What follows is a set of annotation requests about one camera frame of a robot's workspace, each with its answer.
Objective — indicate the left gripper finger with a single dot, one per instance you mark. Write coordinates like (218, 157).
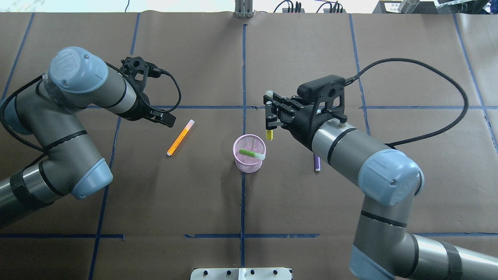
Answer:
(164, 118)

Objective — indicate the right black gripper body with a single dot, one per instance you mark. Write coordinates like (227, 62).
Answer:
(303, 121)

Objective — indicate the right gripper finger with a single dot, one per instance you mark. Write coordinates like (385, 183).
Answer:
(272, 121)
(275, 101)

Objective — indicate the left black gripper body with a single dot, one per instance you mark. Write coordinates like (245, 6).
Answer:
(141, 110)

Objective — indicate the orange highlighter pen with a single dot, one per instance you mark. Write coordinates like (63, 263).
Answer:
(180, 138)

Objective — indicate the green highlighter pen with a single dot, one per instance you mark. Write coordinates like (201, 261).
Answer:
(252, 154)

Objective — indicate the purple highlighter pen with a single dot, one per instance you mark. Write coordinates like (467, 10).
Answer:
(317, 163)

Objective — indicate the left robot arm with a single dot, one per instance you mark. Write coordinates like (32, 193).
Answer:
(43, 116)

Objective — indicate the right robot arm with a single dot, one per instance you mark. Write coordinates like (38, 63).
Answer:
(390, 180)

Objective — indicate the pink mesh pen holder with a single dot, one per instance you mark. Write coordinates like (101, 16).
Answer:
(249, 142)

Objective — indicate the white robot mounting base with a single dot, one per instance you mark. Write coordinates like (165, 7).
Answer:
(261, 273)

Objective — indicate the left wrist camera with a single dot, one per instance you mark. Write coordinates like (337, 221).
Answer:
(139, 70)

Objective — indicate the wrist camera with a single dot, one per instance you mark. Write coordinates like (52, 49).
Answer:
(328, 90)
(139, 70)

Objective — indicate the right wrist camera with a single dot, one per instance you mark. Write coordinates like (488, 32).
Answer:
(328, 90)

